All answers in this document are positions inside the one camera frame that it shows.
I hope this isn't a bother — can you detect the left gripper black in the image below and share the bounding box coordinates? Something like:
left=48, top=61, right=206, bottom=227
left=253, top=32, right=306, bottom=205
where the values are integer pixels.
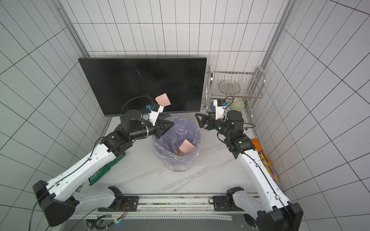
left=131, top=118, right=175, bottom=140

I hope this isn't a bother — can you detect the pink sticky note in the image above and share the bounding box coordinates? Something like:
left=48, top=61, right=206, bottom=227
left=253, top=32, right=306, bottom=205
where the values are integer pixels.
left=155, top=93, right=171, bottom=107
left=174, top=150, right=186, bottom=157
left=179, top=140, right=196, bottom=154

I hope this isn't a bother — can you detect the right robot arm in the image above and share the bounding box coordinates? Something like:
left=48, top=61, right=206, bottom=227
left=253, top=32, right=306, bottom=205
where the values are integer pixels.
left=195, top=110, right=304, bottom=231

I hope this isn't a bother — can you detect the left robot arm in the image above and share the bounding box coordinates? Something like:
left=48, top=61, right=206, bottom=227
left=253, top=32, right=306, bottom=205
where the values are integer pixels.
left=33, top=110, right=174, bottom=227

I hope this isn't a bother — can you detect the black computer monitor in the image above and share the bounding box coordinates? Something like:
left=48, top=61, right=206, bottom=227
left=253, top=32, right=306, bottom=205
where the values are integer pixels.
left=79, top=58, right=207, bottom=116

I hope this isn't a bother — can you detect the blue ceramic bowl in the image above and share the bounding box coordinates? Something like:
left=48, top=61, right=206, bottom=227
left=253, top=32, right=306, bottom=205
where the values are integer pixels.
left=210, top=103, right=215, bottom=113

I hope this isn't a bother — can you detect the purple bin with plastic bag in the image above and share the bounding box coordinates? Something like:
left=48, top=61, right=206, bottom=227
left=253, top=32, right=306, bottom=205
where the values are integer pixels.
left=151, top=116, right=201, bottom=172

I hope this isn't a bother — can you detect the green ceramic bowl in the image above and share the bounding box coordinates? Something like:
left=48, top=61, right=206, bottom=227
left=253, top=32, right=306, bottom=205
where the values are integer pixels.
left=230, top=98, right=245, bottom=112

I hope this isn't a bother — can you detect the clear glass plate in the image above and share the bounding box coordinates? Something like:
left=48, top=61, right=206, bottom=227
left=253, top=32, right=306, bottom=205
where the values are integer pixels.
left=218, top=80, right=241, bottom=95

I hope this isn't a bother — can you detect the orange snack bag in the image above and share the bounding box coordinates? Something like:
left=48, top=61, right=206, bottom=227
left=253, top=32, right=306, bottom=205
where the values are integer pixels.
left=251, top=138, right=280, bottom=182

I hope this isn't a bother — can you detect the green snack bag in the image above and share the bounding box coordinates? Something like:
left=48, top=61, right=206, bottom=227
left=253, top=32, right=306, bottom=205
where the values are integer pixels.
left=88, top=153, right=126, bottom=186

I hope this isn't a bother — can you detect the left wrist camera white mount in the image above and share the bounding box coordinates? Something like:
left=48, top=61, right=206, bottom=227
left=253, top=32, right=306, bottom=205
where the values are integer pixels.
left=147, top=104, right=164, bottom=126

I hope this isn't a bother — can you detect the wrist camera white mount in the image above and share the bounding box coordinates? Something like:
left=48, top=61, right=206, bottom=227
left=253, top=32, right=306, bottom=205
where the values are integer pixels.
left=213, top=99, right=227, bottom=120
left=147, top=104, right=164, bottom=126

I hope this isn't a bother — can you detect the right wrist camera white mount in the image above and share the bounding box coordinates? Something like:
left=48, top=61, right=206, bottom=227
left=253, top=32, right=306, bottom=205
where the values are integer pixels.
left=213, top=99, right=227, bottom=120

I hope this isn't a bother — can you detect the metal wire dish rack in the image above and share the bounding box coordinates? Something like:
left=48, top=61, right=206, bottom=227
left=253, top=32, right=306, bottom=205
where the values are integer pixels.
left=204, top=66, right=266, bottom=117

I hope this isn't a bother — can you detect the metal base rail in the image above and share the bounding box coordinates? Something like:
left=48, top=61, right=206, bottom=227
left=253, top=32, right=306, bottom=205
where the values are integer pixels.
left=52, top=193, right=259, bottom=231

